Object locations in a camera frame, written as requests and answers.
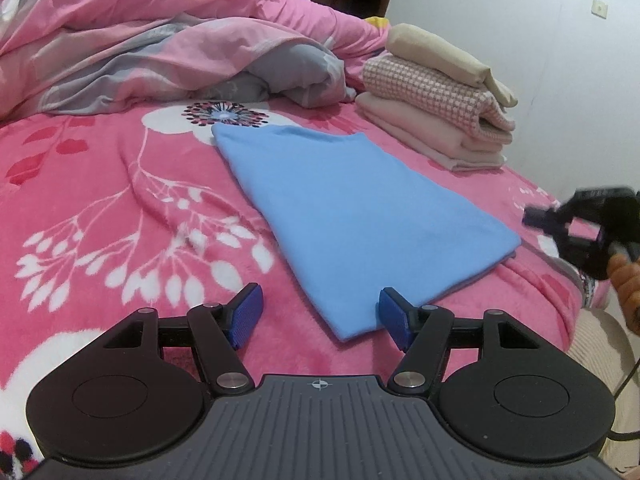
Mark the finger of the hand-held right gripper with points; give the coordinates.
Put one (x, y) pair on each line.
(537, 217)

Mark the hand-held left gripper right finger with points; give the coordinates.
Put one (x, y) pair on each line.
(392, 315)

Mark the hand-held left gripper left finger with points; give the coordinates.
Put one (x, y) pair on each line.
(247, 315)

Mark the blue t-shirt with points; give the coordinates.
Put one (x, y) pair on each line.
(350, 210)

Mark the person's right hand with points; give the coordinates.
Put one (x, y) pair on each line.
(627, 287)

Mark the pale pink folded cloth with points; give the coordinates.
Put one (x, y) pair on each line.
(425, 130)

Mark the pink checked folded cloth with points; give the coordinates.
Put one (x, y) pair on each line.
(435, 90)

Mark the cream folded towel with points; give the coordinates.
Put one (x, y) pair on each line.
(440, 55)

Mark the pink patterned quilt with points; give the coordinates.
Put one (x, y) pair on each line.
(150, 35)

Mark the white wall socket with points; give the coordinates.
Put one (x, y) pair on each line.
(598, 8)

